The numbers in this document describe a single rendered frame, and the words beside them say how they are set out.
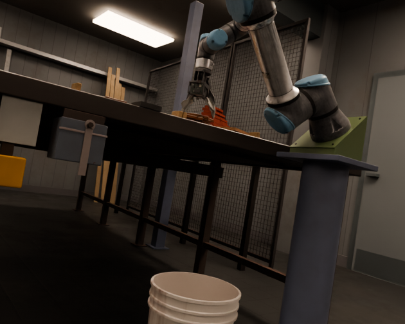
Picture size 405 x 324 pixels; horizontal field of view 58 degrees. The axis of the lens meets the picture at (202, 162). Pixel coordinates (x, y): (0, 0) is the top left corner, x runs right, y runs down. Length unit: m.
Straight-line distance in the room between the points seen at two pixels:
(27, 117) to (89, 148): 0.18
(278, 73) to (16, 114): 0.79
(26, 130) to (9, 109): 0.07
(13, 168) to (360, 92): 4.07
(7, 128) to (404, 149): 3.73
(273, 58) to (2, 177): 0.86
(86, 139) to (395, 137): 3.59
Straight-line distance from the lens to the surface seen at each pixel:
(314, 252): 1.41
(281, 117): 1.29
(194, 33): 3.77
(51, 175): 7.17
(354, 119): 1.53
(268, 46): 1.23
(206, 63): 1.60
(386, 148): 4.30
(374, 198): 4.28
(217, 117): 2.55
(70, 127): 1.10
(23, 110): 1.10
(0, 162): 1.07
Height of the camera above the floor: 0.72
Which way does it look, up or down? 2 degrees up
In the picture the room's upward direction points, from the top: 9 degrees clockwise
